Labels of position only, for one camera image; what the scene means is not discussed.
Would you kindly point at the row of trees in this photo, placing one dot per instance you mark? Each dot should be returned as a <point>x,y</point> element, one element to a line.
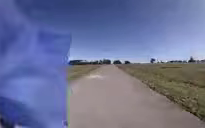
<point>100,62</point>
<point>183,61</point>

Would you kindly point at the dry grass field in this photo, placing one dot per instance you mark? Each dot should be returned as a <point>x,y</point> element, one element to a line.
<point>176,80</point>
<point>78,70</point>

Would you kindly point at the grey concrete path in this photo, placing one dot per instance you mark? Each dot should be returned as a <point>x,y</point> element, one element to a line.
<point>113,100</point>

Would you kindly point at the blue cloth flag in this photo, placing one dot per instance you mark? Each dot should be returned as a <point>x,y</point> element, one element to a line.
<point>26,66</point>

